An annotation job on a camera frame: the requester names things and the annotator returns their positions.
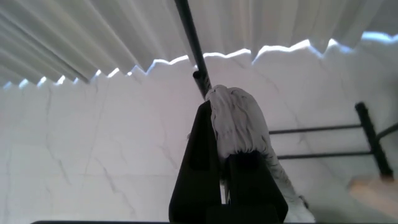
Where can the pink clothes hanger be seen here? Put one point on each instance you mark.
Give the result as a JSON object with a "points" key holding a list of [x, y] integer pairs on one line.
{"points": [[376, 196]]}

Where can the pale grey shorts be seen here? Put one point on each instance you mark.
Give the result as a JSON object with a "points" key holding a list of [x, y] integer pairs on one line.
{"points": [[239, 124]]}

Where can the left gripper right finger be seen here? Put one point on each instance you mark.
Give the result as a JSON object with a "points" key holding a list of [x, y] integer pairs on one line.
{"points": [[252, 186]]}

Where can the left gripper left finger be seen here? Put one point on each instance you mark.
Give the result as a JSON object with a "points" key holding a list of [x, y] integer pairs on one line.
{"points": [[196, 180]]}

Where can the black clothes rack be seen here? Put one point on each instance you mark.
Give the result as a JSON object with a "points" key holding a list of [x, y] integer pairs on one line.
{"points": [[191, 37]]}

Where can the white curtain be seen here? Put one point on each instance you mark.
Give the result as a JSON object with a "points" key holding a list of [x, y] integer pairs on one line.
{"points": [[93, 31]]}

